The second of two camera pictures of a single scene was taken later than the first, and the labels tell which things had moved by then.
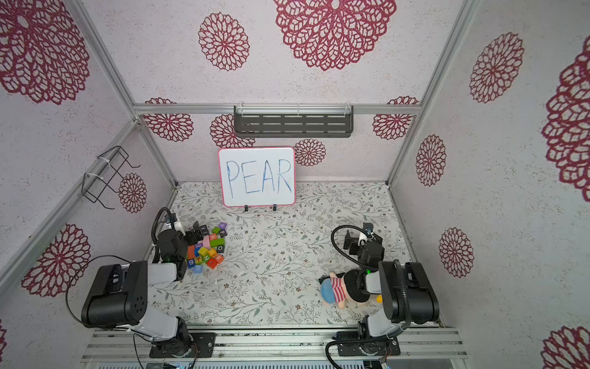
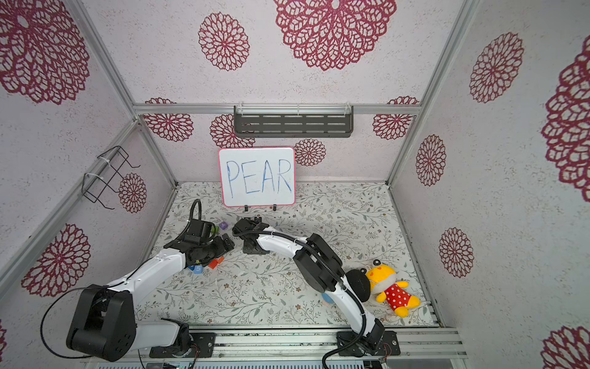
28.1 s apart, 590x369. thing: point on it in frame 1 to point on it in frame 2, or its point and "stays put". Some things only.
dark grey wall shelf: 293,121 stays put
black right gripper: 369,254 to 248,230
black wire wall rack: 93,186 stays put
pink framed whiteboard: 257,177 stays put
